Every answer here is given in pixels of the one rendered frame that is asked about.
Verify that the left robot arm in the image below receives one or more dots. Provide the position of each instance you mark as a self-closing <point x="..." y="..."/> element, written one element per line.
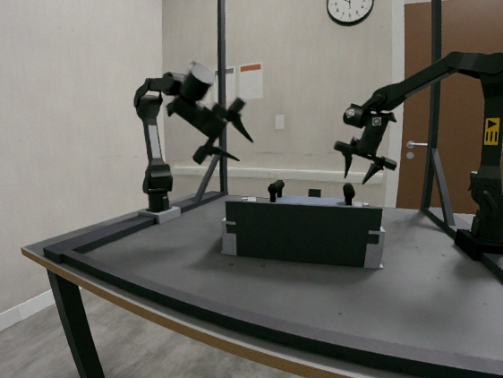
<point x="487" y="183"/>

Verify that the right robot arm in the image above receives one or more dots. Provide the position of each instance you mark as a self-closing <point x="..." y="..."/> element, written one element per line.
<point x="199" y="85"/>

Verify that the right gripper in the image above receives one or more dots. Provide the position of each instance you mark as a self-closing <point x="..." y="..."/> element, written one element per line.
<point x="209" y="149"/>

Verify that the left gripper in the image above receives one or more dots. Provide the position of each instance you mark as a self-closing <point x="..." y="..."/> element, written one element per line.
<point x="369" y="144"/>

